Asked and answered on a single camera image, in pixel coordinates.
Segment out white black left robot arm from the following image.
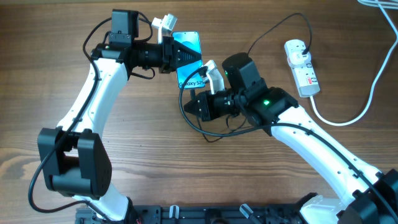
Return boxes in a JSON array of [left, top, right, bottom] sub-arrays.
[[37, 9, 201, 223]]

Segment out black USB charger cable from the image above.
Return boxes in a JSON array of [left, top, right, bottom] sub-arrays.
[[189, 12, 313, 143]]

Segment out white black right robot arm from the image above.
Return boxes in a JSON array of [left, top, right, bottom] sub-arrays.
[[180, 53, 397, 223]]

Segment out black left camera cable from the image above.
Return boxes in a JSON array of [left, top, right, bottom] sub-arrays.
[[27, 11, 156, 218]]

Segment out teal screen smartphone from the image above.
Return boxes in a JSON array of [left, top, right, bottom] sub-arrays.
[[172, 31, 205, 89]]

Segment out black right camera cable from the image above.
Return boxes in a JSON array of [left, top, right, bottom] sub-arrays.
[[178, 65, 398, 218]]

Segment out white power strip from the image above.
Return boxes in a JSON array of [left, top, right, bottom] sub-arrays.
[[284, 39, 320, 98]]

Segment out white power strip cord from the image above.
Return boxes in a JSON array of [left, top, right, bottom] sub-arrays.
[[309, 0, 398, 127]]

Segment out white cables top right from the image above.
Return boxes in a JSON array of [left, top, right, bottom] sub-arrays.
[[356, 0, 398, 10]]

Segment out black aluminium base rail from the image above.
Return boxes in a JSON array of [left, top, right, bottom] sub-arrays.
[[74, 203, 312, 224]]

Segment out black camera cable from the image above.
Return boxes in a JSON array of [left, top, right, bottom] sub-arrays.
[[27, 11, 156, 218], [178, 65, 398, 218]]

